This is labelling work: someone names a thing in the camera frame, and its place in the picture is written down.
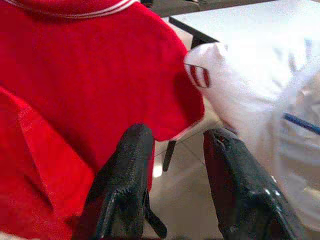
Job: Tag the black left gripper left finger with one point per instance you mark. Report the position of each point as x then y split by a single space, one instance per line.
125 175

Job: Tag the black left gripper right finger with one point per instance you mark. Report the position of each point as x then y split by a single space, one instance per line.
240 185

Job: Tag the blue plastic hanger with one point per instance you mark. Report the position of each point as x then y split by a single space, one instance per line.
302 123

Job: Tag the white shirt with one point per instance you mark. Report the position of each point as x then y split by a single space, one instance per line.
250 87

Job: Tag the red shirt white-trimmed collar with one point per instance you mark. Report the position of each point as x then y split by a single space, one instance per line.
87 75

